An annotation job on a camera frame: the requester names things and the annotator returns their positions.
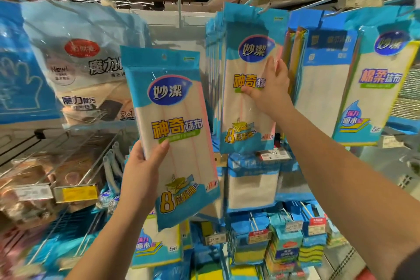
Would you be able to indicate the person's right forearm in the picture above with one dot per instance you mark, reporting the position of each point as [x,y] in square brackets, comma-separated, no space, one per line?
[354,191]

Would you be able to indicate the striped sponge packets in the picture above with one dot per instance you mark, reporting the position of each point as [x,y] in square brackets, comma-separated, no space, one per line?
[289,243]

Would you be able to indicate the hanging blue glove packets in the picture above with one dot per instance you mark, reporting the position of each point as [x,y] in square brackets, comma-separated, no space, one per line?
[26,66]

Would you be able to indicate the yellow green sponge packets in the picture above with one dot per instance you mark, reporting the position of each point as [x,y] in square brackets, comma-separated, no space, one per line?
[210,263]

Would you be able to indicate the blue-label white cloth packet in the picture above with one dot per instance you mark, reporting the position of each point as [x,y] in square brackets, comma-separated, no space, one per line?
[321,86]

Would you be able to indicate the pale white price tag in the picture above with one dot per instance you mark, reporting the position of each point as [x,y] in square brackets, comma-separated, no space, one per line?
[33,192]

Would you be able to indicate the metal peg hook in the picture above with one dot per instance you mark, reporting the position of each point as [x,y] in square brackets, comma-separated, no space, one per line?
[179,7]

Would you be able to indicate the blue cloth packets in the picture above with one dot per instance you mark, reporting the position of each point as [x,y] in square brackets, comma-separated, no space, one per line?
[253,188]

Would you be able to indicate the person's dark right sleeve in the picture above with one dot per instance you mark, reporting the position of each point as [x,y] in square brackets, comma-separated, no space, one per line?
[410,268]

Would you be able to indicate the person's left hand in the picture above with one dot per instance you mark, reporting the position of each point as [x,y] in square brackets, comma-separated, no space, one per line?
[141,181]

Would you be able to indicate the person's right hand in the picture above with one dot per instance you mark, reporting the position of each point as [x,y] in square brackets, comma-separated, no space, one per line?
[272,93]

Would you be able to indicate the hung scouring pad packet bunch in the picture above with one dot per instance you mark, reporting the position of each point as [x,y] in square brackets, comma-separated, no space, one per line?
[407,102]

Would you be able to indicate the teal cloth packets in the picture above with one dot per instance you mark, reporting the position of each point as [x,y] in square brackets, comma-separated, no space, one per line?
[59,240]

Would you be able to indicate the hanging brownish packets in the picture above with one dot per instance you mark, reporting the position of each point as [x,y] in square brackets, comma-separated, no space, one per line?
[46,171]

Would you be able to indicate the hanging grey packets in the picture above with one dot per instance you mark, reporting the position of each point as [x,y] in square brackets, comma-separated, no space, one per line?
[92,60]

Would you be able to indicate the blue steel-cloth packets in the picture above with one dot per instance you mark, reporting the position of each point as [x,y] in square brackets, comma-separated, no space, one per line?
[295,181]

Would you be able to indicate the white cloth packets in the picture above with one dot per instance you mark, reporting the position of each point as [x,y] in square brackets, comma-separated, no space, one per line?
[246,33]
[174,138]

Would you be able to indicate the bright yellow price tag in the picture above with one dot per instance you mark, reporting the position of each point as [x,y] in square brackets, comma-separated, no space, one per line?
[76,193]

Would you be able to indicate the yellowish price tag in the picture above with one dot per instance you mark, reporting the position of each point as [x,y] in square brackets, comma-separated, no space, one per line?
[394,142]

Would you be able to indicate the red flat goods pile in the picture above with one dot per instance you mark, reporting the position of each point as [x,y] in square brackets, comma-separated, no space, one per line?
[365,275]

